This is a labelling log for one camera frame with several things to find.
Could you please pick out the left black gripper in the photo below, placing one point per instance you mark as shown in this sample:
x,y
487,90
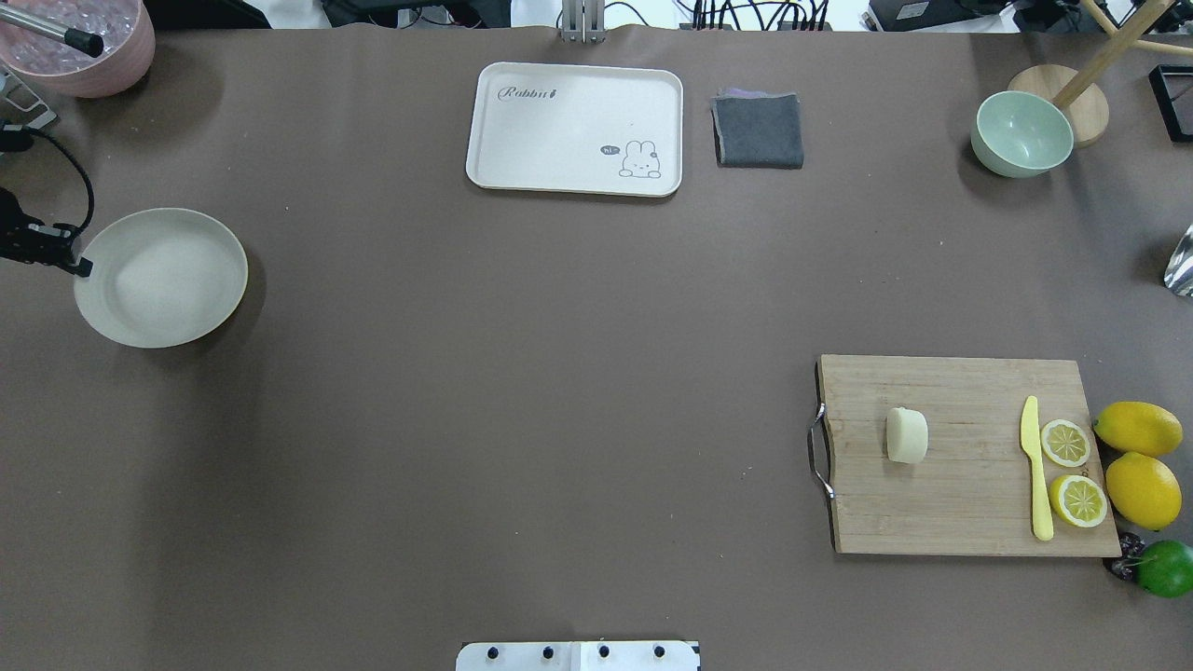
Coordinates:
x,y
37,244

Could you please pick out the beige round plate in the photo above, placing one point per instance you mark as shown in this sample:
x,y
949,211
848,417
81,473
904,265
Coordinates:
x,y
161,278

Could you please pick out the cream rabbit tray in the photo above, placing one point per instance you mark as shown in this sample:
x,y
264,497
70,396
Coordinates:
x,y
580,129

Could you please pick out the metal tongs in bowl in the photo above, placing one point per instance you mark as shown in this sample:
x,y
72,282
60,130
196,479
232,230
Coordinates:
x,y
89,43

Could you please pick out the pink bowl with ice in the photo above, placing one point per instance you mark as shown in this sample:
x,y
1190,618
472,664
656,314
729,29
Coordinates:
x,y
125,28

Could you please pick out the grey folded cloth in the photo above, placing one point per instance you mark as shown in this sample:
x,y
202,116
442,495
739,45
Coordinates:
x,y
758,130

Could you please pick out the wooden cutting board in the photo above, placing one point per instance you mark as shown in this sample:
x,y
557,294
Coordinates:
x,y
971,494

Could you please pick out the mint green bowl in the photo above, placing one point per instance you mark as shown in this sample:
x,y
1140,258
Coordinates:
x,y
1018,134

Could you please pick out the yellow plastic knife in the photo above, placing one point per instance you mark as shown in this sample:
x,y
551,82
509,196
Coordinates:
x,y
1041,522

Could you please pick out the upper lemon half slice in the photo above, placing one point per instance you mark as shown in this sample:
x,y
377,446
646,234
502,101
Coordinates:
x,y
1065,443

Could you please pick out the lemon half slice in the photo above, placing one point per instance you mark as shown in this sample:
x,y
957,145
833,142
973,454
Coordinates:
x,y
1065,443
1078,501

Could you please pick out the wooden cup rack stand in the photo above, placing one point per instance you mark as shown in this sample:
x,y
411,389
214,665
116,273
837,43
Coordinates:
x,y
1075,93

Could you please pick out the lower lemon half slice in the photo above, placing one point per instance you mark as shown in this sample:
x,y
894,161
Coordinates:
x,y
1078,501

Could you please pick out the whole lemon outer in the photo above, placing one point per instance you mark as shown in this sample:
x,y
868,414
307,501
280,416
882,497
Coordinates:
x,y
1139,427

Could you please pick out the whole lemon near lime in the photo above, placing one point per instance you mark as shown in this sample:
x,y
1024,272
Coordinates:
x,y
1144,490

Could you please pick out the dark grapes beside lime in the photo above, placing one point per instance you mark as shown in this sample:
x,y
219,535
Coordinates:
x,y
1125,566

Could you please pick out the metal ice scoop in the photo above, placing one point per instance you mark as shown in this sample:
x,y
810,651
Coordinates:
x,y
1177,276

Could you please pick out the green lime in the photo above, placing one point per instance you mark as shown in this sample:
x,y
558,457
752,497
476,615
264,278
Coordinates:
x,y
1165,569

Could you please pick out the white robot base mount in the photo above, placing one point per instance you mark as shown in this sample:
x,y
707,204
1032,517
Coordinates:
x,y
581,655

